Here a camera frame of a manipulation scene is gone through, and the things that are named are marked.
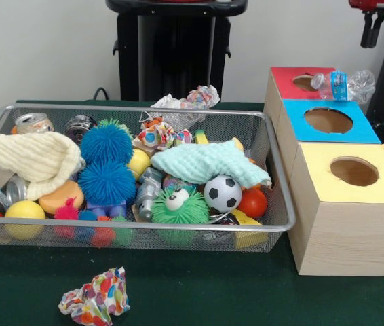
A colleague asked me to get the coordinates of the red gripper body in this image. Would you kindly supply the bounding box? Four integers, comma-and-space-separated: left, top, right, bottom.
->
349, 0, 384, 13

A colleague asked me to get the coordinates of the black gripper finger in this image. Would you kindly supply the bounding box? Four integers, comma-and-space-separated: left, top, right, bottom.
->
370, 11, 384, 49
360, 10, 375, 48

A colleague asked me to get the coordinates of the crushed clear plastic bottle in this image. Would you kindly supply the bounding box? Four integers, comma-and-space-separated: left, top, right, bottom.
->
309, 69, 377, 105

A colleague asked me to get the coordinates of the mint green waffle cloth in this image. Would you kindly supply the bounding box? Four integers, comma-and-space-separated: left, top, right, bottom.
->
151, 139, 272, 191

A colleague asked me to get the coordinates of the cream waffle cloth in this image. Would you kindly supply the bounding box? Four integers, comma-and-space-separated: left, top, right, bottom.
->
0, 131, 84, 202

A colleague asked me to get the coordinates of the wooden box with three holes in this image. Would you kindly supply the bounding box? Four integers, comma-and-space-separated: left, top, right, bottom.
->
263, 66, 384, 277

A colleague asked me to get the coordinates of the red ball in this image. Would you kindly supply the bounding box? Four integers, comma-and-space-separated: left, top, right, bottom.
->
239, 187, 268, 219

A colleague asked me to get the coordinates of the black and white soccer ball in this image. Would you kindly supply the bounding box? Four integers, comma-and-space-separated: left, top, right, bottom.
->
204, 175, 243, 213

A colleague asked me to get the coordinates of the yellow cheese wedge toy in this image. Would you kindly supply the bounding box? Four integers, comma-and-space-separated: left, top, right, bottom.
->
231, 209, 269, 249

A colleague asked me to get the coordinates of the green fuzzy toy with eyes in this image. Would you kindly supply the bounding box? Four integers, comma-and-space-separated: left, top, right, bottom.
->
151, 185, 211, 247

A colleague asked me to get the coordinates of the yellow ball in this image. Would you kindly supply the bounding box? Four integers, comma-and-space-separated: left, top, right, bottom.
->
3, 200, 47, 240
128, 148, 152, 180

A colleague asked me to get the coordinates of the grey robot toy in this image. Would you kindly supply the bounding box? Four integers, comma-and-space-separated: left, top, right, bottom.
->
136, 167, 164, 221

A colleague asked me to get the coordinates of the blue spiky ball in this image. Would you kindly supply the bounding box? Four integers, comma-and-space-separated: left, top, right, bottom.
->
80, 119, 134, 165
77, 160, 138, 206

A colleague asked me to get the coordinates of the crushed silver can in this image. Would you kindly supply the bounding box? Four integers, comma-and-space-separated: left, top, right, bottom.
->
13, 113, 54, 135

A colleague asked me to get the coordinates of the orange round disc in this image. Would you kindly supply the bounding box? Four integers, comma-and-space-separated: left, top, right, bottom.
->
38, 180, 84, 217

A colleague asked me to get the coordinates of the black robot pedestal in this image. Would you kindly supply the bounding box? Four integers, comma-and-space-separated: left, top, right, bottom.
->
106, 0, 248, 103

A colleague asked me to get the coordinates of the wire mesh bin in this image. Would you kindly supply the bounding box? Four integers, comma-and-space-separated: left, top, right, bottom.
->
0, 103, 296, 254

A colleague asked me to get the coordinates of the black cable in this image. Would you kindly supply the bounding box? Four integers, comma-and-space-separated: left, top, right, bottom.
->
93, 86, 111, 102

